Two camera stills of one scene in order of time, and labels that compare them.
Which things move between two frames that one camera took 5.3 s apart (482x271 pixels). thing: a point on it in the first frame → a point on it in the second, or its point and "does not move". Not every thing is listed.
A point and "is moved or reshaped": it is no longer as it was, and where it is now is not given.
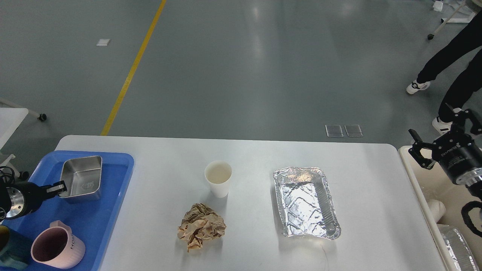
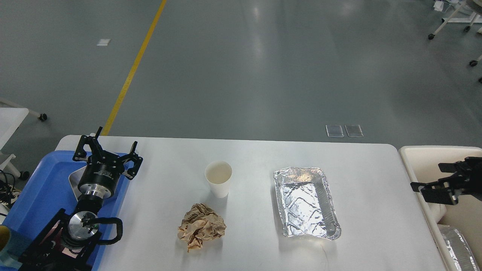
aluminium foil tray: [305, 204] does not move
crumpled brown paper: [200, 223] does not move
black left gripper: [25, 197] → [101, 174]
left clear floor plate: [334, 131] does not move
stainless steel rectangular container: [82, 176] is moved or reshaped
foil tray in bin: [461, 257] does not move
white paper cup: [218, 173] does not move
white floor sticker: [103, 42] does not move
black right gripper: [458, 154] → [446, 191]
